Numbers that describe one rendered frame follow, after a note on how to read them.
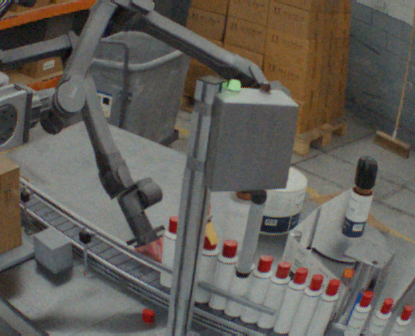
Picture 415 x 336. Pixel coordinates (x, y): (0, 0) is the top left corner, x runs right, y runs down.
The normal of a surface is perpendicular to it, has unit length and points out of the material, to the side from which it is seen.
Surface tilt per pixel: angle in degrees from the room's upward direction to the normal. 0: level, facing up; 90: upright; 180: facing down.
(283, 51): 91
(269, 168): 90
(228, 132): 90
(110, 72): 93
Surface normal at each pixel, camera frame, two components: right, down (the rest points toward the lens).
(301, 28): -0.60, 0.25
